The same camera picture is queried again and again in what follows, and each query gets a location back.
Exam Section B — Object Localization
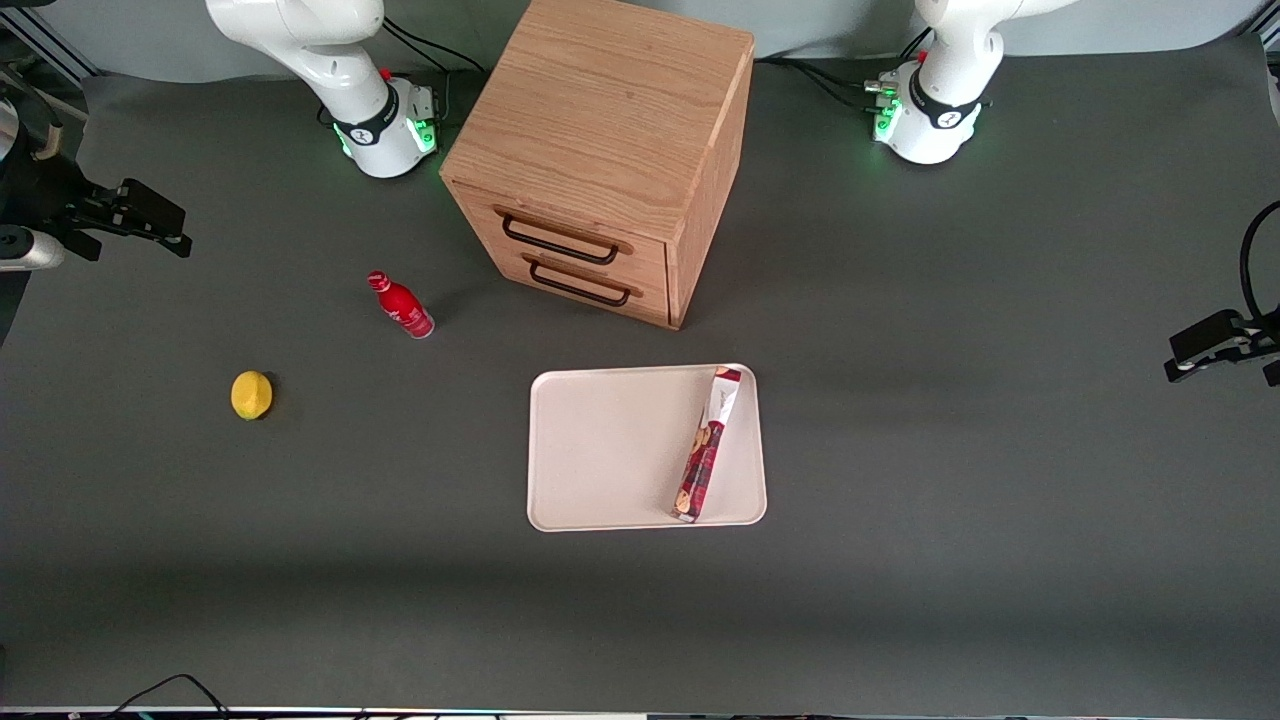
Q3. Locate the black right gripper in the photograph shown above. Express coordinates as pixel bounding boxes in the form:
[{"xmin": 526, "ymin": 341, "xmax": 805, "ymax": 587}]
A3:
[{"xmin": 0, "ymin": 148, "xmax": 194, "ymax": 263}]

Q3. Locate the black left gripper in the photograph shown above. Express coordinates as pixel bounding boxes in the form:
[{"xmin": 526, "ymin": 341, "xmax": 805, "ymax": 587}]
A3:
[{"xmin": 1163, "ymin": 305, "xmax": 1280, "ymax": 388}]

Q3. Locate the red coke bottle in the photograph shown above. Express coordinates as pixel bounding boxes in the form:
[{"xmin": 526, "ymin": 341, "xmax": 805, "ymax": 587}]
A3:
[{"xmin": 366, "ymin": 270, "xmax": 437, "ymax": 341}]

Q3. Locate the white plastic tray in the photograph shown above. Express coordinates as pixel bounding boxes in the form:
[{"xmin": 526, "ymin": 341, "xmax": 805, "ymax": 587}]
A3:
[{"xmin": 526, "ymin": 363, "xmax": 769, "ymax": 533}]

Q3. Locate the yellow lemon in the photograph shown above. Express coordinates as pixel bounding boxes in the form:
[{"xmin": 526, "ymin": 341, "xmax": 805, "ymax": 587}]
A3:
[{"xmin": 230, "ymin": 370, "xmax": 274, "ymax": 422}]

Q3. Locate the wooden drawer front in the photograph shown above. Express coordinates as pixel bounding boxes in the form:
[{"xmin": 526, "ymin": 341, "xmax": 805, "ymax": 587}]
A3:
[
  {"xmin": 447, "ymin": 180, "xmax": 670, "ymax": 293},
  {"xmin": 478, "ymin": 240, "xmax": 670, "ymax": 328}
]

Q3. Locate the wooden drawer cabinet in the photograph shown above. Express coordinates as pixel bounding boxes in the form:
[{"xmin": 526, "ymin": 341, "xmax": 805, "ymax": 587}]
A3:
[{"xmin": 439, "ymin": 0, "xmax": 756, "ymax": 332}]

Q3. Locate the red tartan cookie box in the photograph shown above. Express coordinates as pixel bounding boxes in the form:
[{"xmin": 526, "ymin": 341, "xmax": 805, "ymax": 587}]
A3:
[{"xmin": 670, "ymin": 366, "xmax": 744, "ymax": 524}]

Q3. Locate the black cable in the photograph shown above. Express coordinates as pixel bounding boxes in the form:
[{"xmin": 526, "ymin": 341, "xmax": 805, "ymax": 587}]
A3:
[
  {"xmin": 754, "ymin": 55, "xmax": 903, "ymax": 113},
  {"xmin": 104, "ymin": 673, "xmax": 233, "ymax": 718},
  {"xmin": 1239, "ymin": 200, "xmax": 1280, "ymax": 323},
  {"xmin": 382, "ymin": 16, "xmax": 485, "ymax": 75}
]

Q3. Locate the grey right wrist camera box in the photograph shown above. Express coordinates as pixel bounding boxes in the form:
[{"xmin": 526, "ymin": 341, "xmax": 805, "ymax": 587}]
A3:
[{"xmin": 0, "ymin": 227, "xmax": 67, "ymax": 274}]

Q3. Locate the aluminium frame profile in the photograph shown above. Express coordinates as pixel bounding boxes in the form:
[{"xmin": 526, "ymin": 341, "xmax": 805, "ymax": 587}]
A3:
[{"xmin": 0, "ymin": 0, "xmax": 103, "ymax": 87}]

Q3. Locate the black metal drawer handle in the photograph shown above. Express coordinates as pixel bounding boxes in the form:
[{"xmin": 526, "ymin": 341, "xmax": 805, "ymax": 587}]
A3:
[
  {"xmin": 500, "ymin": 213, "xmax": 621, "ymax": 267},
  {"xmin": 528, "ymin": 260, "xmax": 634, "ymax": 308}
]

